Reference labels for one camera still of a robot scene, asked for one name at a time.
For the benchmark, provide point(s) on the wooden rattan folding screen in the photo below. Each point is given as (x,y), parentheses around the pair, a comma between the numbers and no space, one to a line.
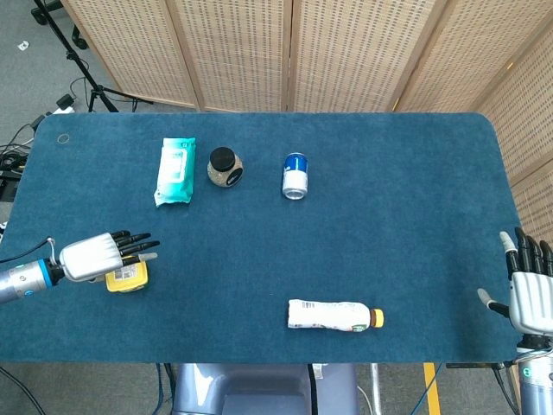
(345,52)

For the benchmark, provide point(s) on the metal table leg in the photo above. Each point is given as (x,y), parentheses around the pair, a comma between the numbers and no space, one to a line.
(376,389)

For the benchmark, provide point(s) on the round jar with black lid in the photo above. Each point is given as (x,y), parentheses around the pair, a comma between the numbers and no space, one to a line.
(224,168)

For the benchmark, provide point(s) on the black power adapter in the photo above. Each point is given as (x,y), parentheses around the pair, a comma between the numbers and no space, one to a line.
(65,101)

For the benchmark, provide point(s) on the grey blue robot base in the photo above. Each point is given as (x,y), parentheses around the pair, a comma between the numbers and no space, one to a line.
(263,389)

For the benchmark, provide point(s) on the white power strip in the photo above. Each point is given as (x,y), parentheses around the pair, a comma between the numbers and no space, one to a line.
(63,110)

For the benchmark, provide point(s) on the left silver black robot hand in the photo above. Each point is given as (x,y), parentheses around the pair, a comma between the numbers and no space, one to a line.
(90,257)

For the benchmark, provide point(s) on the green white wet wipes pack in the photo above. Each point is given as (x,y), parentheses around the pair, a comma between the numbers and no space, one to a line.
(175,173)

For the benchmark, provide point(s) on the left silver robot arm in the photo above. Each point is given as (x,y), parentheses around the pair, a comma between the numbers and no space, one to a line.
(23,280)

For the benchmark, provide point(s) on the blue white drink can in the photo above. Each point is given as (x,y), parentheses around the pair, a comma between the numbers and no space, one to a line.
(296,175)

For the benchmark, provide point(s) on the black tripod stand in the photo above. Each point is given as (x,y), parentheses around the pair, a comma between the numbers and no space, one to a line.
(75,60)

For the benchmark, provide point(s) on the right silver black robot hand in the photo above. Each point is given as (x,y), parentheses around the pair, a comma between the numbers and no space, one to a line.
(531,294)

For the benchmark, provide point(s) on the blue felt table cover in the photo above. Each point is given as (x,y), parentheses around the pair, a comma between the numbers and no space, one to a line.
(276,242)

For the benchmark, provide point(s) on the small white paper scrap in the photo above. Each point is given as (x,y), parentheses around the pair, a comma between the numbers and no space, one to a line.
(23,44)

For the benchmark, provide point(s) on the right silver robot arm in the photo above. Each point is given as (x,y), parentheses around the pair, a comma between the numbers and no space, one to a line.
(538,376)

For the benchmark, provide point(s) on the white-label bottle with yellow cap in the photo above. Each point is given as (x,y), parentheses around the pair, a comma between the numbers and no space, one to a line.
(328,317)

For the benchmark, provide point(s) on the green box with yellow lid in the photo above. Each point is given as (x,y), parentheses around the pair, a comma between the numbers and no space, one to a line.
(129,281)

